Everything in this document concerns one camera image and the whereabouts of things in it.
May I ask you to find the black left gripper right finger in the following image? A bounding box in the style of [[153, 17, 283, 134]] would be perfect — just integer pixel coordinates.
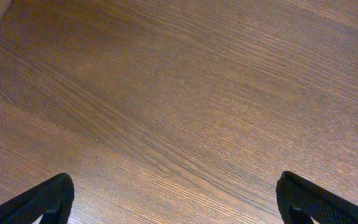
[[276, 171, 358, 224]]

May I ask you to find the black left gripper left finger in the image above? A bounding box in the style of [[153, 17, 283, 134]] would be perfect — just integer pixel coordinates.
[[0, 173, 75, 224]]

